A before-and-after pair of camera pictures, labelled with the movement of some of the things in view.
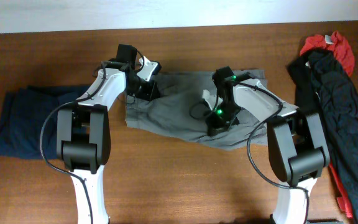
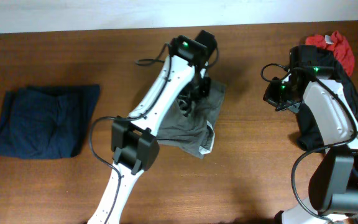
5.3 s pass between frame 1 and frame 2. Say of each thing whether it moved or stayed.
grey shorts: moved
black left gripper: moved
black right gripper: moved
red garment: stayed
